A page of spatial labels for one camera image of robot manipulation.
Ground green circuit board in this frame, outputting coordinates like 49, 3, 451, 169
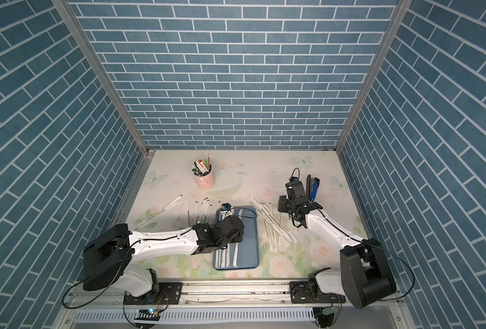
134, 308, 161, 322

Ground black and blue stapler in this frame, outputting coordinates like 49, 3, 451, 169
306, 175, 320, 202

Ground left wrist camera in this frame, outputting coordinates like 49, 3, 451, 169
220, 203, 233, 221

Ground pile wrapped straws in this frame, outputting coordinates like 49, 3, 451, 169
251, 196, 297, 252
185, 197, 214, 226

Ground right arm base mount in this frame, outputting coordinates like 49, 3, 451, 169
289, 280, 345, 304

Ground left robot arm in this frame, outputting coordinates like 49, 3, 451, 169
83, 215, 244, 297

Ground white slotted cable duct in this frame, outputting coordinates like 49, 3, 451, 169
74, 307, 314, 325

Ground aluminium front rail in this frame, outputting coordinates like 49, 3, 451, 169
61, 279, 404, 308

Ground left pile wrapped straws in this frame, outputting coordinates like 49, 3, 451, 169
185, 197, 214, 226

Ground pink pen cup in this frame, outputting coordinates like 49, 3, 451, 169
195, 171, 216, 191

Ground blue plastic storage tray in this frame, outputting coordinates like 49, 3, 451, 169
212, 206, 259, 271

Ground right pile wrapped straws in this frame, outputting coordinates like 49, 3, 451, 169
251, 196, 297, 252

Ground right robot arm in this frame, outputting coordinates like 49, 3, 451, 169
278, 178, 396, 309

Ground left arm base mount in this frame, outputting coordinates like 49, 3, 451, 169
123, 282, 184, 307

